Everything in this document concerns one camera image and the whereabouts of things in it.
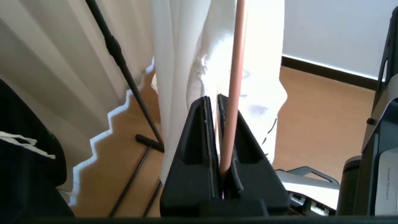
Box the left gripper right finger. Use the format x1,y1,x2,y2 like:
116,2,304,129
216,93,292,217

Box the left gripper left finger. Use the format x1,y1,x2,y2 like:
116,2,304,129
160,95,222,217

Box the pink clothes hanger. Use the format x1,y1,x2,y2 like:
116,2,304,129
214,0,248,177

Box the white garment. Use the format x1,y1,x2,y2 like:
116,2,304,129
151,0,289,184

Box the black shorts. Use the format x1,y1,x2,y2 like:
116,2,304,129
0,79,75,224

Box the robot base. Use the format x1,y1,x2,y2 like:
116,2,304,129
275,6,398,217

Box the black clothes rack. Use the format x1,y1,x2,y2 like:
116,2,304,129
85,0,165,218

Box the beige curtain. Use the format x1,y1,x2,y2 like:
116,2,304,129
0,0,156,194

